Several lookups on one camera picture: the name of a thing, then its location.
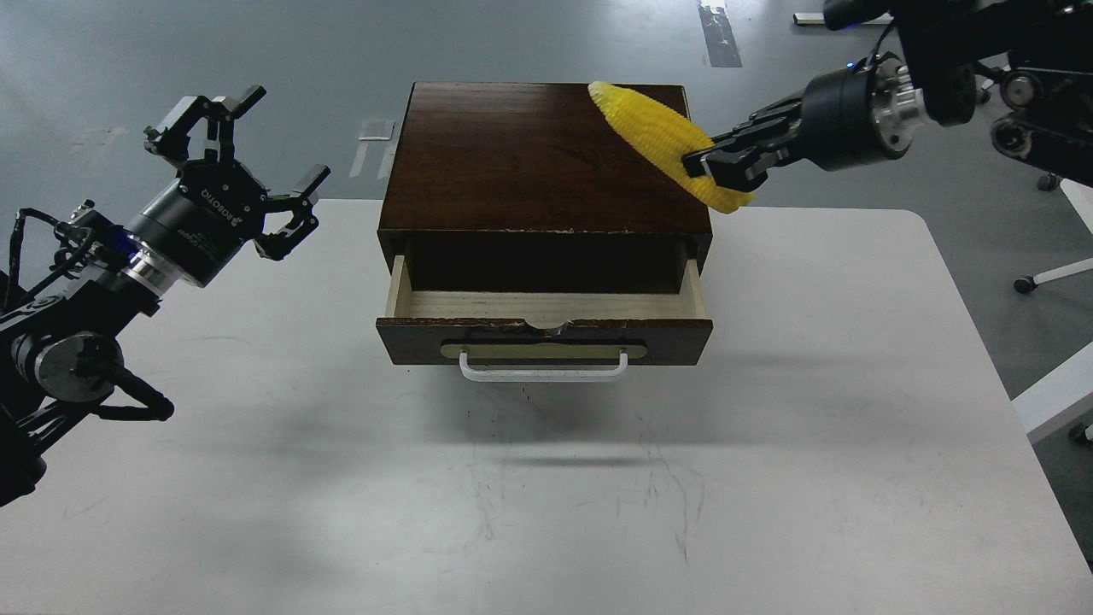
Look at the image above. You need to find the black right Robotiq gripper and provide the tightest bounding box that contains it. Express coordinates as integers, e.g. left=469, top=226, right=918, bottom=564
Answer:
left=681, top=67, right=907, bottom=192

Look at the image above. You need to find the white side table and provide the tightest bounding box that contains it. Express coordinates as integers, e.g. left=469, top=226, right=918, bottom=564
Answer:
left=1011, top=179, right=1093, bottom=445

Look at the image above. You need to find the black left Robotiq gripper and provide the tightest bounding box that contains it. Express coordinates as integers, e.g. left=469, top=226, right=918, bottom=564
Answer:
left=128, top=85, right=331, bottom=287

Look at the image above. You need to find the white rolling chair base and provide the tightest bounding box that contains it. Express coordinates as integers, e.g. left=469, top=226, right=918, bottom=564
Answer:
left=991, top=1, right=1090, bottom=186

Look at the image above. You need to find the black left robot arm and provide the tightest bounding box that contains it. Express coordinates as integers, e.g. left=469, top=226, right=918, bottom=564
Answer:
left=1, top=85, right=330, bottom=505

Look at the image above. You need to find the dark wooden cabinet box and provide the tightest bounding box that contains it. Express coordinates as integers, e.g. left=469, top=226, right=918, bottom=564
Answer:
left=377, top=81, right=713, bottom=295

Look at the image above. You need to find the yellow corn cob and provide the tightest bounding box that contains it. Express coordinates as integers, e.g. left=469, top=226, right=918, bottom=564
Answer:
left=587, top=80, right=754, bottom=214

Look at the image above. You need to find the wooden drawer with white handle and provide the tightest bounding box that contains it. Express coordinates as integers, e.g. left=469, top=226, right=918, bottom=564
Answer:
left=376, top=257, right=714, bottom=383

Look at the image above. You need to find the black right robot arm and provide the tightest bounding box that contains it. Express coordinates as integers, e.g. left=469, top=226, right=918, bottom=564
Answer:
left=680, top=1, right=1092, bottom=192

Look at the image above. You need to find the white stand base bar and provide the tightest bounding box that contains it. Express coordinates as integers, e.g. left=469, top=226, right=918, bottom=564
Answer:
left=792, top=12, right=869, bottom=29

